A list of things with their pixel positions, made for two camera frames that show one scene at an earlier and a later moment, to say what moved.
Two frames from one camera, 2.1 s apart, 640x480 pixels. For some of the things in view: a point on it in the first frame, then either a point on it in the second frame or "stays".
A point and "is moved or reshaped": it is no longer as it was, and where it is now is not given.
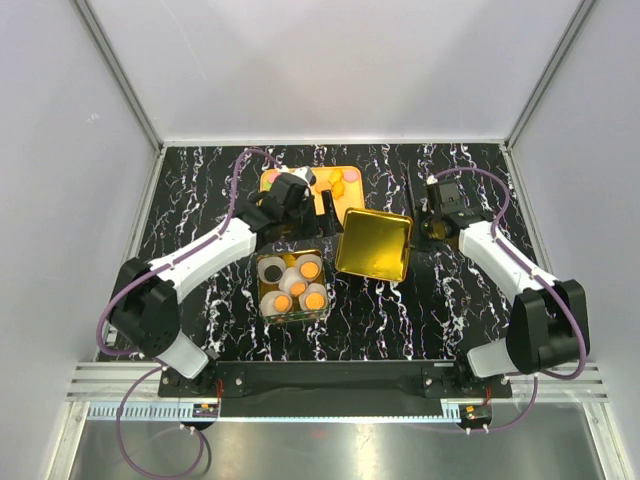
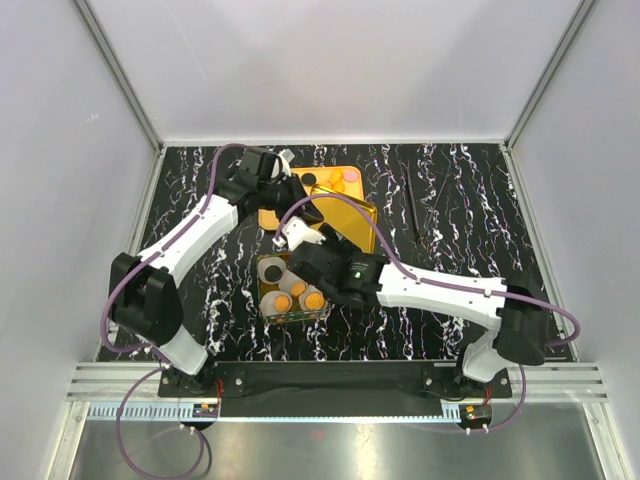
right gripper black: (424, 217) -> (334, 241)
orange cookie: (315, 301) stays
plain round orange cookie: (297, 289) stays
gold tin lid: (374, 244) is moved or reshaped
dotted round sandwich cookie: (282, 303) stays
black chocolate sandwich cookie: (273, 273) stays
